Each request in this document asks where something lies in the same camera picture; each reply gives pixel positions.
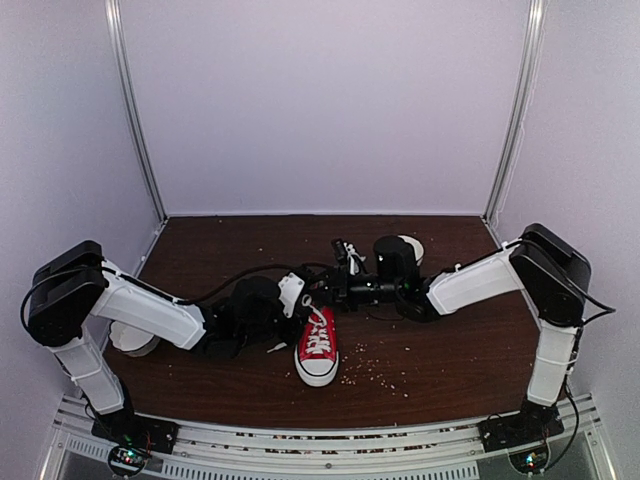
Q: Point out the left aluminium frame post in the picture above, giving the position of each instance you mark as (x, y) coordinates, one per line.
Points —
(118, 42)

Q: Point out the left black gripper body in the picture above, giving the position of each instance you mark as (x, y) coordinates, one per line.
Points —
(291, 336)

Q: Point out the scattered rice grains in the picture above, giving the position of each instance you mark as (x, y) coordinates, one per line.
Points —
(358, 369)

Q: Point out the white shoelace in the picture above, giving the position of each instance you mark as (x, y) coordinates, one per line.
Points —
(318, 341)

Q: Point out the red canvas sneaker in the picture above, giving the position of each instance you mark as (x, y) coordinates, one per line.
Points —
(317, 373)

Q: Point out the blue white polka-dot bowl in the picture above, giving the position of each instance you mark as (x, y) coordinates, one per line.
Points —
(411, 250)

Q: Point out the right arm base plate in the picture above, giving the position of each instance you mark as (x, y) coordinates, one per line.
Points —
(511, 431)

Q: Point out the white scalloped bowl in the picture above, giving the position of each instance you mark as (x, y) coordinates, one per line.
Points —
(132, 341)

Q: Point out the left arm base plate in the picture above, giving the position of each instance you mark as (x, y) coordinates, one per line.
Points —
(147, 434)

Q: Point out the aluminium frame post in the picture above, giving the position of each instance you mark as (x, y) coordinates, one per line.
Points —
(522, 96)
(118, 42)

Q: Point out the right aluminium frame post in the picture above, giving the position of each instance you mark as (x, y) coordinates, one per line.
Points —
(522, 96)

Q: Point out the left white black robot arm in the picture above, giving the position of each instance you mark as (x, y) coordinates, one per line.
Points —
(82, 283)

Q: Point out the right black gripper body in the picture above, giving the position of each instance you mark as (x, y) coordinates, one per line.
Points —
(343, 298)

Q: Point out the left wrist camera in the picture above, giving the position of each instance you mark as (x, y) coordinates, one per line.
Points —
(290, 286)

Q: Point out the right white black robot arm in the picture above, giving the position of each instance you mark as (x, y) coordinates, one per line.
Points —
(474, 362)

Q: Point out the front aluminium rail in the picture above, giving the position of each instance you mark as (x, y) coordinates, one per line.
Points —
(445, 450)

